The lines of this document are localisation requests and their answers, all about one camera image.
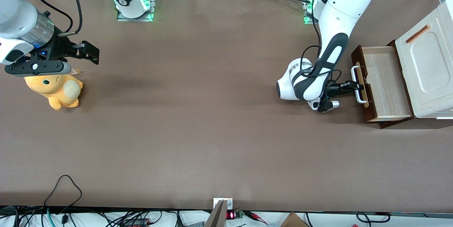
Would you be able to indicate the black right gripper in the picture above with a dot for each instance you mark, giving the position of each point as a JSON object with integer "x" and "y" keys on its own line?
{"x": 59, "y": 49}

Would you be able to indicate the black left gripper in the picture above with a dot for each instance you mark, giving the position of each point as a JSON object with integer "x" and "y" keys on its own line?
{"x": 334, "y": 88}

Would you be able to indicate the brown wooden drawer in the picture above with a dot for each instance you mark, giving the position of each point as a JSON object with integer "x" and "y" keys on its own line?
{"x": 385, "y": 85}

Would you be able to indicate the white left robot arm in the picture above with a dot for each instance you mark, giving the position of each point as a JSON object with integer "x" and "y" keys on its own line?
{"x": 339, "y": 11}

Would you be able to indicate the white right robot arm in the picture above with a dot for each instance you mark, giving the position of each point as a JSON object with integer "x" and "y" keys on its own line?
{"x": 14, "y": 11}

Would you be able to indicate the cream and brown drawer cabinet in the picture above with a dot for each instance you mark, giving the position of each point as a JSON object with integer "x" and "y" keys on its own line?
{"x": 431, "y": 60}

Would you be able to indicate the orange plush toy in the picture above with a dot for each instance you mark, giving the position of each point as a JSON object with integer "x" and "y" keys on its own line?
{"x": 53, "y": 92}

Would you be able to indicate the orange strip on cabinet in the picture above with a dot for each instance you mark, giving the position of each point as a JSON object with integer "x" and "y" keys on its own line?
{"x": 417, "y": 34}

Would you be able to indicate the brown cardboard piece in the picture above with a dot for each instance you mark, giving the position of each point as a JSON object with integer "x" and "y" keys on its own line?
{"x": 293, "y": 220}

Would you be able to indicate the red and black probe clips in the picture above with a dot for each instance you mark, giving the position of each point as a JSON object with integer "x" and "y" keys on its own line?
{"x": 254, "y": 216}

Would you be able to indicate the black and orange device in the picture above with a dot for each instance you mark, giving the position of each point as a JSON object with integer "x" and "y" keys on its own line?
{"x": 136, "y": 222}

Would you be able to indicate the red digit display board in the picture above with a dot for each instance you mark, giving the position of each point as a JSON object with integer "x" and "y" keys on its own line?
{"x": 231, "y": 215}

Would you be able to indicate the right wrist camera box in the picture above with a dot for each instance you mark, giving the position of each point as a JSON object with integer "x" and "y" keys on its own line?
{"x": 35, "y": 68}

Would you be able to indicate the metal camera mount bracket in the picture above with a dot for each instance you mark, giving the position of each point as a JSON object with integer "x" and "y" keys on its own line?
{"x": 217, "y": 214}

